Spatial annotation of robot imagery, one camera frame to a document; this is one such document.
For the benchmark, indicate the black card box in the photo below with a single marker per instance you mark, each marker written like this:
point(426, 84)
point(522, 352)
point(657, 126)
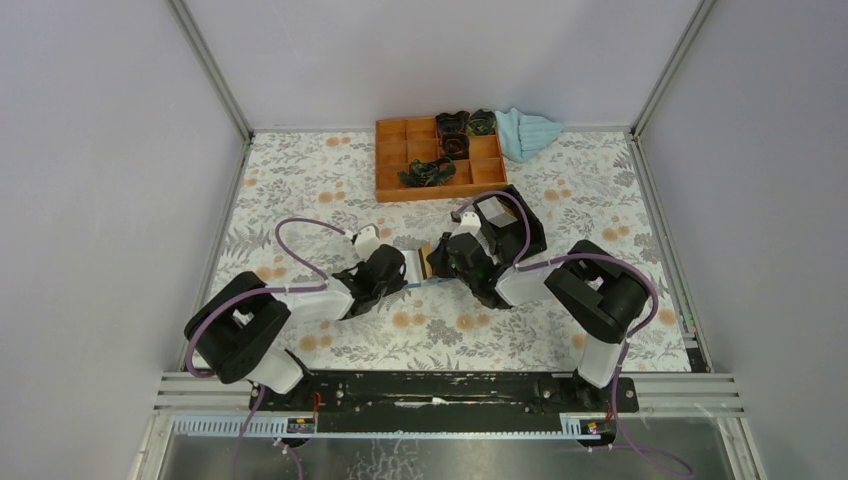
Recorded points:
point(506, 243)

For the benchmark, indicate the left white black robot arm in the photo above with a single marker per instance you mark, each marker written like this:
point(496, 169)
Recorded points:
point(232, 337)

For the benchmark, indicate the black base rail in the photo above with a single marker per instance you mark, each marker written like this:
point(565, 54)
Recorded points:
point(458, 402)

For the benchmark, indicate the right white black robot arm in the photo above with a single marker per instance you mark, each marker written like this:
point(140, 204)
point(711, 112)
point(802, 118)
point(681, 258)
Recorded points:
point(609, 298)

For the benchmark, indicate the light blue folded cloth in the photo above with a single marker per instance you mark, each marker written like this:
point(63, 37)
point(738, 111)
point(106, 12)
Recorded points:
point(524, 136)

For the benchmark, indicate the black rolled band top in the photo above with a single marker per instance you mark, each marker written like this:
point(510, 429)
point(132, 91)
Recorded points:
point(482, 122)

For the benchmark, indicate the black tangled band pile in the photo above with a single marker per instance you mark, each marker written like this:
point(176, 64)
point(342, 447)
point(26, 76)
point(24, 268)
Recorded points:
point(421, 174)

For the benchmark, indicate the black rolled band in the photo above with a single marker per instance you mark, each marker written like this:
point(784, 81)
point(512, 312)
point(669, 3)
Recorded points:
point(482, 122)
point(452, 123)
point(455, 145)

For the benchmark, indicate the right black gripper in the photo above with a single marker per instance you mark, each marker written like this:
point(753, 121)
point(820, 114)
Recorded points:
point(437, 261)

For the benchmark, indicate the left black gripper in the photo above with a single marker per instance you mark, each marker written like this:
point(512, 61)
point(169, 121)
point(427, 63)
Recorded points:
point(396, 284)

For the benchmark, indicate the white card in box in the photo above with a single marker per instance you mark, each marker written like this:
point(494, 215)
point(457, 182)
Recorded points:
point(497, 214)

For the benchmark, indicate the black rolled band left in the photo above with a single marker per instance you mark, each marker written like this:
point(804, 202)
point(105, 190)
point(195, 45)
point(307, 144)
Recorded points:
point(452, 123)

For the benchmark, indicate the gold black credit card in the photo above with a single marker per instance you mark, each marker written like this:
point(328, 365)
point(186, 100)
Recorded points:
point(425, 267)

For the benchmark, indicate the black rolled band centre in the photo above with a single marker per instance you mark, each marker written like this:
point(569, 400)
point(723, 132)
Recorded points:
point(455, 145)

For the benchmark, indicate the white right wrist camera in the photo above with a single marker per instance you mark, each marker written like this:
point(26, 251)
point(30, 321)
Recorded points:
point(470, 223)

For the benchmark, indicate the blue leather card holder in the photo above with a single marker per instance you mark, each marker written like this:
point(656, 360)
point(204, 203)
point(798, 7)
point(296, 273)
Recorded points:
point(412, 275)

